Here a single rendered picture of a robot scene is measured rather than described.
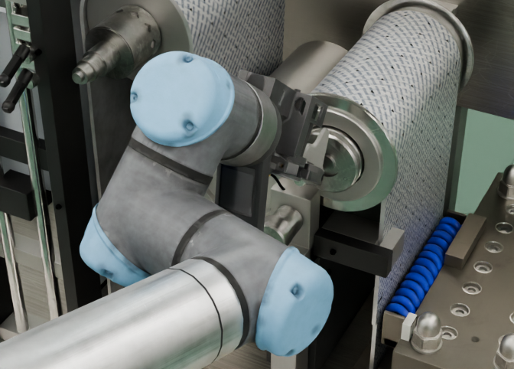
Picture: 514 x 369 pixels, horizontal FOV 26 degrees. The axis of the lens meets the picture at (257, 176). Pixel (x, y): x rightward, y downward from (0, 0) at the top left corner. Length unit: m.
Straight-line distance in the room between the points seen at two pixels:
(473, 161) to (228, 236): 2.64
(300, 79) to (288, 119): 0.32
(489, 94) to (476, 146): 2.03
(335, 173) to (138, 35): 0.26
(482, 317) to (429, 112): 0.25
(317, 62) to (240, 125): 0.51
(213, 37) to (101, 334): 0.61
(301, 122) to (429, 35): 0.33
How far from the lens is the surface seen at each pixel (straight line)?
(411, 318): 1.31
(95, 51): 1.21
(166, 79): 0.87
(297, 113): 1.06
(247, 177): 1.04
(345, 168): 1.19
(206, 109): 0.86
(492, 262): 1.44
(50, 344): 0.71
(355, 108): 1.17
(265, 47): 1.42
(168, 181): 0.89
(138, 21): 1.24
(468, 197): 3.30
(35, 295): 1.59
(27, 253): 1.40
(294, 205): 1.23
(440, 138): 1.38
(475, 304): 1.37
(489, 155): 3.49
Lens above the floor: 1.93
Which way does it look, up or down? 36 degrees down
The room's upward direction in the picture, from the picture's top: straight up
